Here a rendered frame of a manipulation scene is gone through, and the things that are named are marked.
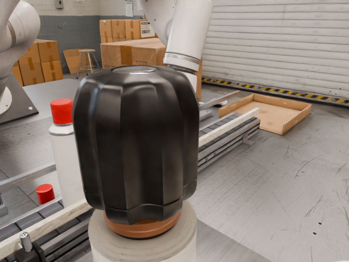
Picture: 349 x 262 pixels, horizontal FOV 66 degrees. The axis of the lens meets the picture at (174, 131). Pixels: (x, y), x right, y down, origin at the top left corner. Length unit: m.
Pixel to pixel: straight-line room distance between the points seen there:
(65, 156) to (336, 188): 0.61
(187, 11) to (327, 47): 3.88
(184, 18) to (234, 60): 4.27
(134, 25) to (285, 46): 2.25
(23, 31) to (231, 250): 0.81
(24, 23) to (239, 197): 0.77
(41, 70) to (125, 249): 3.86
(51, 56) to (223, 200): 3.63
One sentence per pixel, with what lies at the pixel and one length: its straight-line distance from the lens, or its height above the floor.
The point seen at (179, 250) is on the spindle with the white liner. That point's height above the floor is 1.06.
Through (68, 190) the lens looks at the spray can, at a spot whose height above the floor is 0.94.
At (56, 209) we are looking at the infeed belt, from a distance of 0.56.
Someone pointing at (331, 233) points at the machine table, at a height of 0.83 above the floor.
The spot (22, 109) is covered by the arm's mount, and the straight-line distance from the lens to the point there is 1.26.
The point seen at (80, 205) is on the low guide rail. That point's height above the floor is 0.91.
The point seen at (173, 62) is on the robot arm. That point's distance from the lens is 0.61.
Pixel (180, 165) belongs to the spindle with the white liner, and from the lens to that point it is 0.16.
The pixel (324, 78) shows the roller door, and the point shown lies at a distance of 4.48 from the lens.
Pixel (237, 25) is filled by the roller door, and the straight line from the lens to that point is 4.85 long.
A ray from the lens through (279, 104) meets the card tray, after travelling 1.30.
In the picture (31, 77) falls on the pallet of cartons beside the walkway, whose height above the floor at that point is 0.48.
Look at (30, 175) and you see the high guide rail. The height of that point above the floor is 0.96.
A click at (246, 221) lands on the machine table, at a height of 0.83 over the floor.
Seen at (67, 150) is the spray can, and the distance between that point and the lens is 0.47.
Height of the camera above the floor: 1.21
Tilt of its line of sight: 23 degrees down
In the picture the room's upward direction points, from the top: straight up
